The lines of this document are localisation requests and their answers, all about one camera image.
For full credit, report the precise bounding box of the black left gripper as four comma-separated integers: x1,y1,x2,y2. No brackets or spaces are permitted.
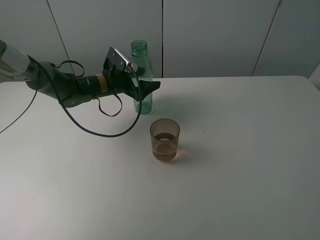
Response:
102,57,161,101

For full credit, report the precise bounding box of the green transparent plastic bottle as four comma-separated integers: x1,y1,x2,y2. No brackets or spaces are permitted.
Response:
130,39,154,115

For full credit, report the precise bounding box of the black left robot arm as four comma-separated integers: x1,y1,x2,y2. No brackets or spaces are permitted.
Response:
0,41,161,108

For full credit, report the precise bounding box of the pink transparent plastic cup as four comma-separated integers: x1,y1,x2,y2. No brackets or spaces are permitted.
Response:
149,118,181,163

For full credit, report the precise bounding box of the black camera cable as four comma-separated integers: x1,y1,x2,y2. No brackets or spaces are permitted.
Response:
0,60,143,138

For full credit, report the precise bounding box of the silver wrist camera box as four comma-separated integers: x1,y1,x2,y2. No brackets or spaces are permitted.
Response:
106,47,138,73

